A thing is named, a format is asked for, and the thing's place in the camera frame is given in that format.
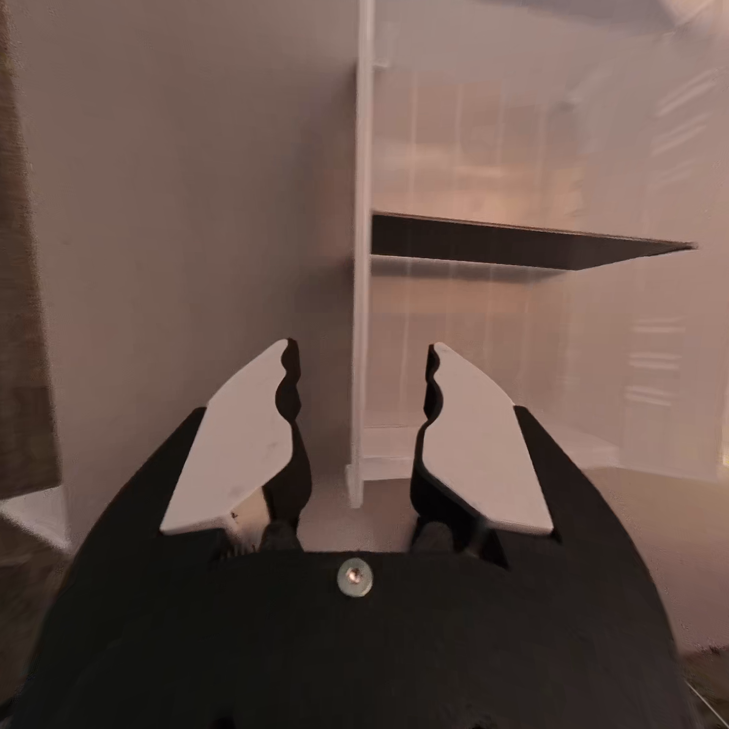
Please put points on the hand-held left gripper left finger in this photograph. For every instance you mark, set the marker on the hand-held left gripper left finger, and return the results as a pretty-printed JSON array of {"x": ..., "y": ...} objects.
[{"x": 239, "y": 444}]

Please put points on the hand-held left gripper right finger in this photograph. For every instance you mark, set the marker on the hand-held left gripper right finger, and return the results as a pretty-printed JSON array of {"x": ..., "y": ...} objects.
[{"x": 484, "y": 455}]

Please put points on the clear plastic bin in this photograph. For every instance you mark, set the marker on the clear plastic bin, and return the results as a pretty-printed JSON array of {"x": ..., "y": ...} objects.
[{"x": 569, "y": 142}]

